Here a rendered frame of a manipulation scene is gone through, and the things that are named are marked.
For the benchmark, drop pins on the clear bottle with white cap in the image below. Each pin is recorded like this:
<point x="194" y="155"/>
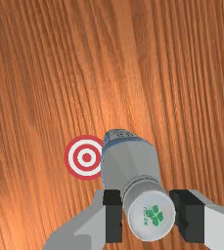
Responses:
<point x="133" y="169"/>

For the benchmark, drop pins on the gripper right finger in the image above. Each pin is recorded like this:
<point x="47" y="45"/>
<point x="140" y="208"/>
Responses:
<point x="198" y="221"/>

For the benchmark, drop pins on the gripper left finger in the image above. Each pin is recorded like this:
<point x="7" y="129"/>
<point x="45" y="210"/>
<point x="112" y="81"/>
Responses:
<point x="97" y="224"/>

